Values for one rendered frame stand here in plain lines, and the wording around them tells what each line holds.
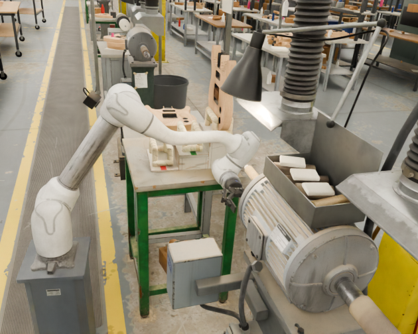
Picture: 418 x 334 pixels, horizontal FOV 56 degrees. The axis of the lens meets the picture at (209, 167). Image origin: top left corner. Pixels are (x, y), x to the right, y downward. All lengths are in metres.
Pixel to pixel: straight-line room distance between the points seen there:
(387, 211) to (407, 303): 1.50
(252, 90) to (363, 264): 0.58
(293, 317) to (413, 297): 1.23
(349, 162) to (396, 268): 1.27
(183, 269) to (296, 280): 0.39
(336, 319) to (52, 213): 1.18
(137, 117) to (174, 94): 2.88
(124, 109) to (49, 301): 0.93
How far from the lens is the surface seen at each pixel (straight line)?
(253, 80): 1.21
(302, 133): 1.22
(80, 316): 2.04
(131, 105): 1.62
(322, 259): 0.98
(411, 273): 2.20
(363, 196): 0.85
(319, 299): 1.07
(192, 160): 2.10
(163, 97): 4.49
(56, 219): 1.77
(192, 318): 2.57
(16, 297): 2.85
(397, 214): 0.80
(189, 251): 1.26
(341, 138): 1.09
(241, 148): 1.82
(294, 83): 1.23
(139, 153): 2.31
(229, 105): 1.99
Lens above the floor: 1.92
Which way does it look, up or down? 27 degrees down
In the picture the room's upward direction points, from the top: 4 degrees clockwise
